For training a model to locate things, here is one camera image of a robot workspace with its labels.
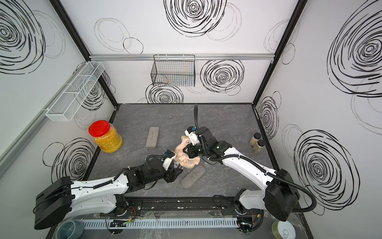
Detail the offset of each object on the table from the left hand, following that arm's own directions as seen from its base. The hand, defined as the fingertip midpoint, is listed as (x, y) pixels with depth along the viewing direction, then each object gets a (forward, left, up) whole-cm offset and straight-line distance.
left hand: (179, 168), depth 78 cm
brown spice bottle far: (+21, -46, +1) cm, 51 cm away
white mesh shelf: (+18, +57, +24) cm, 64 cm away
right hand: (+6, -2, +8) cm, 10 cm away
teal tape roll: (-27, +48, -8) cm, 56 cm away
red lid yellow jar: (+15, +43, +6) cm, 45 cm away
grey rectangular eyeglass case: (+22, +20, -5) cm, 30 cm away
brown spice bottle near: (+14, -46, 0) cm, 48 cm away
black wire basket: (+80, +11, +8) cm, 81 cm away
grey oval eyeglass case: (-3, -7, -5) cm, 9 cm away
